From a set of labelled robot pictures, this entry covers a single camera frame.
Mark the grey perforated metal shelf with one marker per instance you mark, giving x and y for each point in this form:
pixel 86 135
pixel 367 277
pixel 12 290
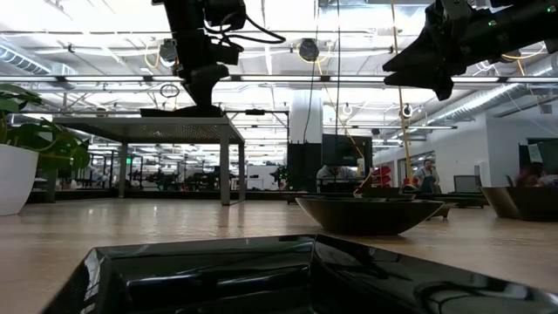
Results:
pixel 152 128

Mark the person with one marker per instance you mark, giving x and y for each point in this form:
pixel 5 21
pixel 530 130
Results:
pixel 335 173
pixel 426 179
pixel 529 176

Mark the silver ventilation duct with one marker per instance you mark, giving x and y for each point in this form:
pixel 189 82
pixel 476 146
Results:
pixel 479 102
pixel 22 61

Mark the black monitor screen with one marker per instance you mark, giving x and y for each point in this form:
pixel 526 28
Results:
pixel 344 150

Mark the black wavy square plate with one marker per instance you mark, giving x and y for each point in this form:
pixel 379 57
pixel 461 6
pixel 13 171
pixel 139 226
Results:
pixel 159 112
pixel 523 205

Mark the black cabinet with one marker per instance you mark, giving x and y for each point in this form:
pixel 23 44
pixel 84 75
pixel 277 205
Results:
pixel 303 168

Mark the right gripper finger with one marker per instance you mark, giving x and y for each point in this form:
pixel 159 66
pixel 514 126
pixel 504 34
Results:
pixel 431 52
pixel 427 79

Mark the green plant in white pot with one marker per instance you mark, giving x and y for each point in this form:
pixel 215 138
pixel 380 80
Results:
pixel 15 179

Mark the dark wall board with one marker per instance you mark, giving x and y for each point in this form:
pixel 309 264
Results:
pixel 545 150

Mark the white column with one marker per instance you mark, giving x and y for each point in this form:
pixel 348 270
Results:
pixel 305 118

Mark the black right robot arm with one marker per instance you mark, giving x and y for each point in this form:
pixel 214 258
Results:
pixel 532 26

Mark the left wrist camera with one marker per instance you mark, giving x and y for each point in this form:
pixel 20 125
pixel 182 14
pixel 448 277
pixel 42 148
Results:
pixel 224 53

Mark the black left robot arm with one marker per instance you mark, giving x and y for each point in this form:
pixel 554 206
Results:
pixel 183 11

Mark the red storage bins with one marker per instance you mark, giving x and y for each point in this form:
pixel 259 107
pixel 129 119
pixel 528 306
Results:
pixel 383 176

